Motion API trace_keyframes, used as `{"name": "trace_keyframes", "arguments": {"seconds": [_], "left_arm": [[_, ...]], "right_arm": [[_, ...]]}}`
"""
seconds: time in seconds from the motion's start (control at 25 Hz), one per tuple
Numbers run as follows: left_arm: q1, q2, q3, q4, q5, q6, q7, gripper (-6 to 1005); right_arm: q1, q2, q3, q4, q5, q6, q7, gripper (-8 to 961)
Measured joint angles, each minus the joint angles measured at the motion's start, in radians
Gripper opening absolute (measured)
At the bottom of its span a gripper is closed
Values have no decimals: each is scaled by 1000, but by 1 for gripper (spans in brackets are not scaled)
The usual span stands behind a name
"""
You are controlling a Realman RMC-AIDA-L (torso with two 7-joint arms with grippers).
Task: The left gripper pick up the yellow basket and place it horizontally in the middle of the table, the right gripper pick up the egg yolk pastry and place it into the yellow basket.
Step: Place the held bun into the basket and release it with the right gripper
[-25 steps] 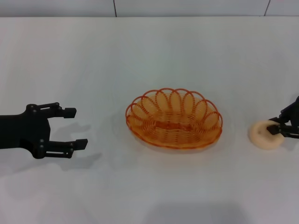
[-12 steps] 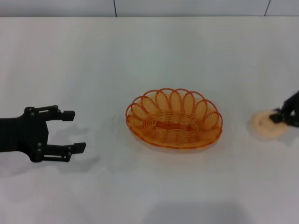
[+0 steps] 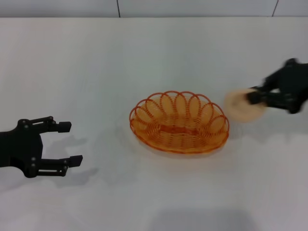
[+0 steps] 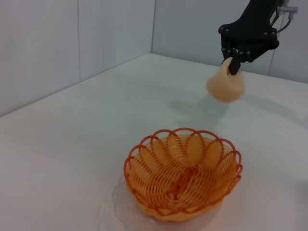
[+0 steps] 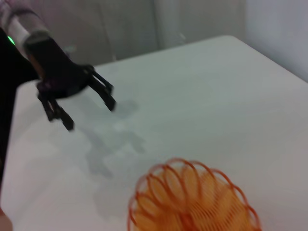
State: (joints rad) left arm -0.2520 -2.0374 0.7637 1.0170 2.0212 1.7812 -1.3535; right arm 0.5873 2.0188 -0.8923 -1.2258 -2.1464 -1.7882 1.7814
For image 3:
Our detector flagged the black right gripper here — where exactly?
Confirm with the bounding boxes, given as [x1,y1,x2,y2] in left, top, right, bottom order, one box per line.
[246,58,308,115]

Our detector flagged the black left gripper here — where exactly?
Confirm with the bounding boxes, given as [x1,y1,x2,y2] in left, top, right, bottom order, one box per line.
[0,115,84,179]

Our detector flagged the pale round bread bun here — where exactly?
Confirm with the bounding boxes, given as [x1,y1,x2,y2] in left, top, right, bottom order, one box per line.
[224,88,267,124]

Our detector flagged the orange woven plastic basket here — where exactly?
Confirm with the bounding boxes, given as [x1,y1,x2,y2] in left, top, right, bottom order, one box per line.
[129,90,230,155]

